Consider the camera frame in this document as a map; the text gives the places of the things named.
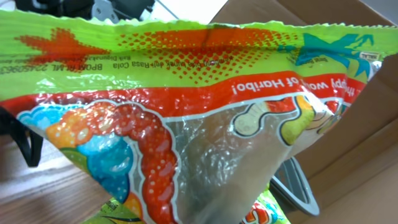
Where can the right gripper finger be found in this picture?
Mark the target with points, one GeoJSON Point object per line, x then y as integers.
{"type": "Point", "coordinates": [28, 142]}

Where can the green Haribo worms bag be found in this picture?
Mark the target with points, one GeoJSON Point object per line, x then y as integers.
{"type": "Point", "coordinates": [183, 122]}

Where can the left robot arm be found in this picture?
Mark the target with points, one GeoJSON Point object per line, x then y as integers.
{"type": "Point", "coordinates": [114, 10]}

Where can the white barcode scanner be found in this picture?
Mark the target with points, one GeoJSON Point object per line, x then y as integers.
{"type": "Point", "coordinates": [291, 189]}

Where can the brown cardboard wall panel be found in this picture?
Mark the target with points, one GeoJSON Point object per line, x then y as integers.
{"type": "Point", "coordinates": [352, 170]}

